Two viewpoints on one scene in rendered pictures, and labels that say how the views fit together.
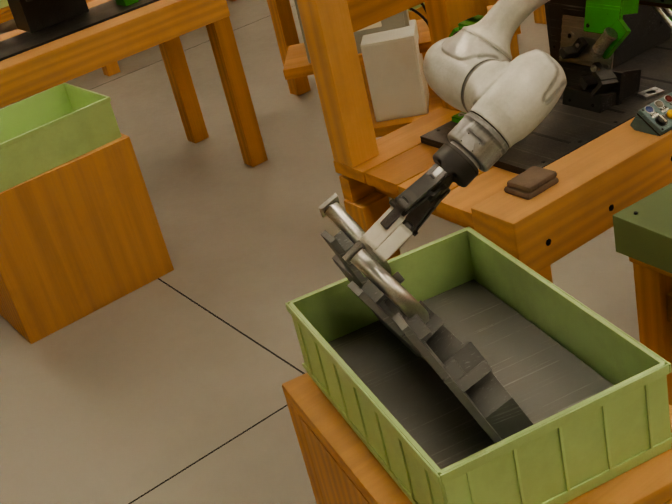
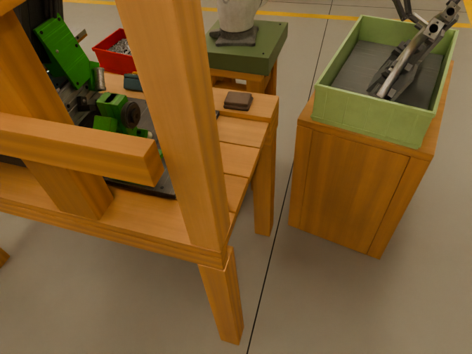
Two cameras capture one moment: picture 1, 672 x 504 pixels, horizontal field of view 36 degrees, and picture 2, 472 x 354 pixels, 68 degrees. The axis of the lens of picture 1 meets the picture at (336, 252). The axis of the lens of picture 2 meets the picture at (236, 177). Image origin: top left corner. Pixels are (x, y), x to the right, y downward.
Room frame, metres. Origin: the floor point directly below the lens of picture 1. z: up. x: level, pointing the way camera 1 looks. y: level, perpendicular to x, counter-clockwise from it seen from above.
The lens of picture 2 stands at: (2.79, 0.35, 1.72)
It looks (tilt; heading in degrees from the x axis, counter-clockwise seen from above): 49 degrees down; 230
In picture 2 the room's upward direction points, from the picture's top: 5 degrees counter-clockwise
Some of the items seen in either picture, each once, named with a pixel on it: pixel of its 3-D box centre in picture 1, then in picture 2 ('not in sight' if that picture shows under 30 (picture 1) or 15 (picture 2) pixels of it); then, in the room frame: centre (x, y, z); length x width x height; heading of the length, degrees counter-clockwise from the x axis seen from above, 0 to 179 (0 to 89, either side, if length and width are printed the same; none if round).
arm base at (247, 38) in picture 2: not in sight; (232, 31); (1.75, -0.82, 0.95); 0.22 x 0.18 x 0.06; 128
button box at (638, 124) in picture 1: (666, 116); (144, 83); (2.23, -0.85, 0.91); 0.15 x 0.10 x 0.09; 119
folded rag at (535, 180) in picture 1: (530, 182); (238, 100); (2.06, -0.46, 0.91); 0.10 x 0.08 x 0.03; 121
